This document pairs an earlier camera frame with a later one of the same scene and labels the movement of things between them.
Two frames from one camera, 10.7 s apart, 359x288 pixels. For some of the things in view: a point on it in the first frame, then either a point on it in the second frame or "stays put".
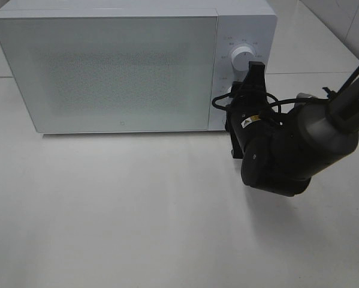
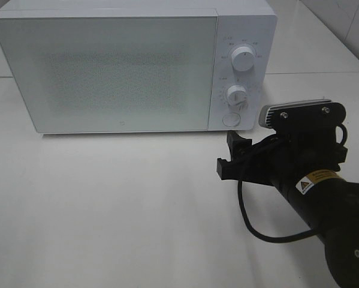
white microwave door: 115,74 stays put
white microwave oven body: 98,67 stays put
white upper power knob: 241,57 stays put
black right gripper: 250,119 -> 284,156
